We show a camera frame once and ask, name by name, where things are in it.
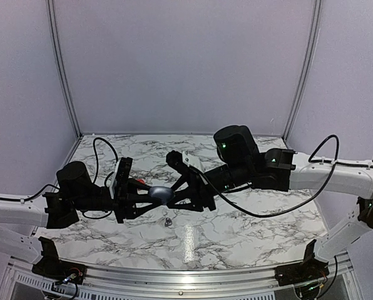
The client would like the aluminium frame post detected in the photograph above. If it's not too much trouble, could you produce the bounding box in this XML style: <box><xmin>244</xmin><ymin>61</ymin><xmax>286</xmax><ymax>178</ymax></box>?
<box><xmin>282</xmin><ymin>0</ymin><xmax>324</xmax><ymax>144</ymax></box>
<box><xmin>46</xmin><ymin>0</ymin><xmax>83</xmax><ymax>139</ymax></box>

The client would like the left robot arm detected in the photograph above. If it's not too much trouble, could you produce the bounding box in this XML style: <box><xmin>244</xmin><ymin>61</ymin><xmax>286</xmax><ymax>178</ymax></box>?
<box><xmin>0</xmin><ymin>158</ymin><xmax>151</xmax><ymax>278</ymax></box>

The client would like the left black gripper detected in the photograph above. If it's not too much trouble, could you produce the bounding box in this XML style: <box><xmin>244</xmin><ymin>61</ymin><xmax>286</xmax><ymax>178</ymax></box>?
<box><xmin>72</xmin><ymin>177</ymin><xmax>161</xmax><ymax>224</ymax></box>

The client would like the right aluminium frame post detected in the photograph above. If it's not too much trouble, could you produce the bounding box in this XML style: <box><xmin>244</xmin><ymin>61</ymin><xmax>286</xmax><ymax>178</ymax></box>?
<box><xmin>282</xmin><ymin>0</ymin><xmax>324</xmax><ymax>144</ymax></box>

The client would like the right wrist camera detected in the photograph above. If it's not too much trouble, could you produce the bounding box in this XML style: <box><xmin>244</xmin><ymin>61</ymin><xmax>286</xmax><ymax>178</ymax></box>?
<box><xmin>166</xmin><ymin>151</ymin><xmax>205</xmax><ymax>174</ymax></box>

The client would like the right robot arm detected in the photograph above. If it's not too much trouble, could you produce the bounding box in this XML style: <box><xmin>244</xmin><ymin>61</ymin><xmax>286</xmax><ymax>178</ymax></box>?
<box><xmin>166</xmin><ymin>125</ymin><xmax>373</xmax><ymax>280</ymax></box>

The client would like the front aluminium rail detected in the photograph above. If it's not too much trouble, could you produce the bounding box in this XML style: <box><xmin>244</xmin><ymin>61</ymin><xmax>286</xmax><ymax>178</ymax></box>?
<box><xmin>0</xmin><ymin>249</ymin><xmax>362</xmax><ymax>300</ymax></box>

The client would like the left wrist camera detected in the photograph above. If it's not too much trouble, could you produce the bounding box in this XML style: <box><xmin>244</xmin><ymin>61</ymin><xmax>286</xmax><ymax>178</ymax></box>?
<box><xmin>109</xmin><ymin>157</ymin><xmax>133</xmax><ymax>200</ymax></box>

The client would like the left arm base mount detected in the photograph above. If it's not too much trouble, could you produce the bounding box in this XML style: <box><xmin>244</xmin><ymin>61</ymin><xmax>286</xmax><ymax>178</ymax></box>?
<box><xmin>32</xmin><ymin>237</ymin><xmax>86</xmax><ymax>284</ymax></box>

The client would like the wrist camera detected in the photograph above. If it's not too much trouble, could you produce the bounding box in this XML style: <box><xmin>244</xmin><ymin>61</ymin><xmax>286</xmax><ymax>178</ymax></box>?
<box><xmin>166</xmin><ymin>151</ymin><xmax>205</xmax><ymax>174</ymax></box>
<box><xmin>109</xmin><ymin>157</ymin><xmax>133</xmax><ymax>200</ymax></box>

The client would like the grey blue charging case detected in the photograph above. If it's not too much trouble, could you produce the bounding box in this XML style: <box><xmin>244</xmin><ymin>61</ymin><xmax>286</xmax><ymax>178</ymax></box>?
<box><xmin>148</xmin><ymin>186</ymin><xmax>175</xmax><ymax>205</ymax></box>

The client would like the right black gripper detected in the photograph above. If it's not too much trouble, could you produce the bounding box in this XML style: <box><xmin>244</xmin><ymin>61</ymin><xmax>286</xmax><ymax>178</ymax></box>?
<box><xmin>166</xmin><ymin>159</ymin><xmax>252</xmax><ymax>213</ymax></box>

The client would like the left aluminium frame post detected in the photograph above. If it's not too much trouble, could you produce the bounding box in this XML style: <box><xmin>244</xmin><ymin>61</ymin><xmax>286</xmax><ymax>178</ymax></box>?
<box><xmin>46</xmin><ymin>0</ymin><xmax>83</xmax><ymax>139</ymax></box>

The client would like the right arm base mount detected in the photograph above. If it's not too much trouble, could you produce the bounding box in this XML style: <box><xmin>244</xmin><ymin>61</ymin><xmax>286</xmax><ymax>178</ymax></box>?
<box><xmin>275</xmin><ymin>239</ymin><xmax>329</xmax><ymax>286</ymax></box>

